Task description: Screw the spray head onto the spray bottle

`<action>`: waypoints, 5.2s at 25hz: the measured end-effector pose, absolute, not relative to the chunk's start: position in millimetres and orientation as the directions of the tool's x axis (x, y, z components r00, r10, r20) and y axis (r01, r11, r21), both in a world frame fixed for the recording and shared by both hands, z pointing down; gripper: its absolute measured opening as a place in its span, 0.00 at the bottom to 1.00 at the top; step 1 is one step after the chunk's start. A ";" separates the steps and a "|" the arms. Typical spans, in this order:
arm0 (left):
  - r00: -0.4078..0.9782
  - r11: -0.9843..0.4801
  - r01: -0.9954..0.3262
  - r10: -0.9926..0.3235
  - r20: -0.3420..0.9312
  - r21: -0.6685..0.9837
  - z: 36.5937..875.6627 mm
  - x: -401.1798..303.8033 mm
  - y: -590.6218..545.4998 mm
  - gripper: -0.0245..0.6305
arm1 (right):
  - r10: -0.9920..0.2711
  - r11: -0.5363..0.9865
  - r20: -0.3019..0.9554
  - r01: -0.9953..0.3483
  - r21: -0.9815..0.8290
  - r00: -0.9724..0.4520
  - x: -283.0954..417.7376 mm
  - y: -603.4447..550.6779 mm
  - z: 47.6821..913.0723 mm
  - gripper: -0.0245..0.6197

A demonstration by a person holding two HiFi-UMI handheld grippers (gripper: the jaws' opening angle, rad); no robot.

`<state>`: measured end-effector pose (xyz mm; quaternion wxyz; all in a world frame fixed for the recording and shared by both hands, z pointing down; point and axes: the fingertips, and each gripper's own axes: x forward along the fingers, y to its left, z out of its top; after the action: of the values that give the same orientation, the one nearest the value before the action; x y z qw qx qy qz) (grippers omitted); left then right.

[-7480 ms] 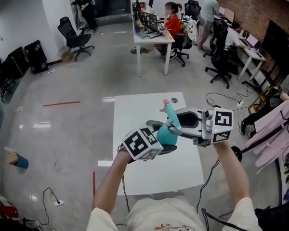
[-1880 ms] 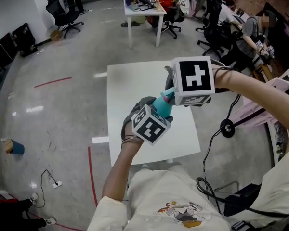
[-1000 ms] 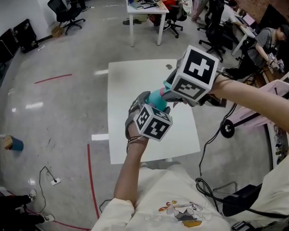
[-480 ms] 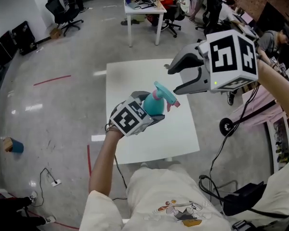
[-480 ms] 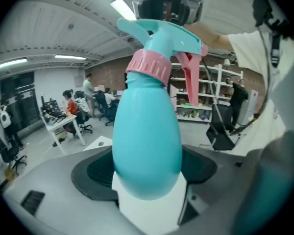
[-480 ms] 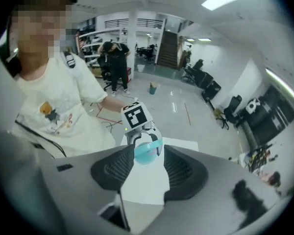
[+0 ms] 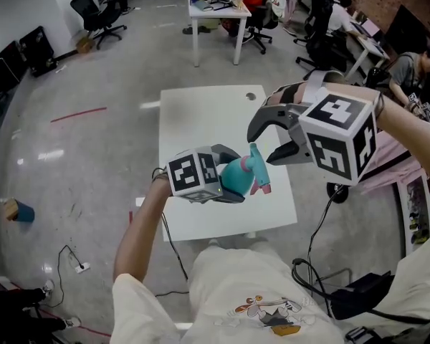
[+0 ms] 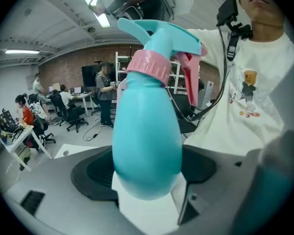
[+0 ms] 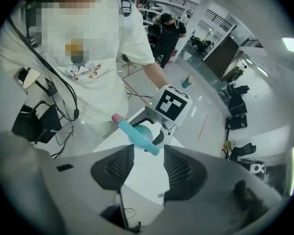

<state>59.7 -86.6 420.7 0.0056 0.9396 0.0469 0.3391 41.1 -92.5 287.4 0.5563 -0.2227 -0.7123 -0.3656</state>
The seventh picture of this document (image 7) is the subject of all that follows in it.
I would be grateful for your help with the black wrist band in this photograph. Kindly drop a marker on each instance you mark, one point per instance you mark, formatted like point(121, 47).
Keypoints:
point(159, 175)
point(380, 104)

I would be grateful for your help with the white shelf unit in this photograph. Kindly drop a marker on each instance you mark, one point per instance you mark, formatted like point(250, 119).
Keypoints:
point(401, 210)

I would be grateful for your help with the black office chair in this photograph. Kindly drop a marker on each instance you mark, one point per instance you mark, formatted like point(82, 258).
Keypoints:
point(258, 36)
point(89, 9)
point(320, 31)

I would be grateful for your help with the white power strip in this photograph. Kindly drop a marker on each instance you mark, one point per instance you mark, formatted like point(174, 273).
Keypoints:
point(82, 268)

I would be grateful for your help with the person's left shoe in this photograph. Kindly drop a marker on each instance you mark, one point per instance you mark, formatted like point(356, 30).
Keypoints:
point(215, 243)

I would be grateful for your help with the person's left forearm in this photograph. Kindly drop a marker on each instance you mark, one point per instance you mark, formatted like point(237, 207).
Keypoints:
point(139, 228)

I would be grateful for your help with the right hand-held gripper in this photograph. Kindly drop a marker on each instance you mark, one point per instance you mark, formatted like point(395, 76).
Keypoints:
point(337, 134)

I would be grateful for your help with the cardboard box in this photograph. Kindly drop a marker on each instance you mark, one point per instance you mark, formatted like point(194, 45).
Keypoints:
point(85, 45)

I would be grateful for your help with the white office desk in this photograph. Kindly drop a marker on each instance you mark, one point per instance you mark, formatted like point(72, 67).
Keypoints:
point(371, 45)
point(215, 11)

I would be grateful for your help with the teal and pink spray nozzle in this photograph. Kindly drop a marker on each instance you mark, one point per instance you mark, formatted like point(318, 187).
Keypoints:
point(259, 167)

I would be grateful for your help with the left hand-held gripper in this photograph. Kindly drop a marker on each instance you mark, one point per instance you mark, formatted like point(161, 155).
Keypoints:
point(193, 174)

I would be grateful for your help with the person's right hand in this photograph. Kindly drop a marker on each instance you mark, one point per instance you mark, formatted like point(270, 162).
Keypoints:
point(297, 91)

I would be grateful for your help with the teal cup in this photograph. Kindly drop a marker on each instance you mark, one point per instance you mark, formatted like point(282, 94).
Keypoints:
point(26, 211)

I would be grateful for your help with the person in white t-shirt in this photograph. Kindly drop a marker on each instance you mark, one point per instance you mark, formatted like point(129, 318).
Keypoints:
point(236, 281)

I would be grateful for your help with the pink garment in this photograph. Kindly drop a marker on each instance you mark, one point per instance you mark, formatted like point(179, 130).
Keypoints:
point(390, 163)

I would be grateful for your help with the person's right forearm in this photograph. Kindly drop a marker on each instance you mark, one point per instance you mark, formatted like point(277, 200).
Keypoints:
point(408, 127)

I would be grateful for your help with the black equipment case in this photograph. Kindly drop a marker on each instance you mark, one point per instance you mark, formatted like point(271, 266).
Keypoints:
point(37, 50)
point(3, 74)

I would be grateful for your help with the white printed bag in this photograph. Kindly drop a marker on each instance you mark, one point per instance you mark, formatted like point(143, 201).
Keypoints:
point(277, 2)

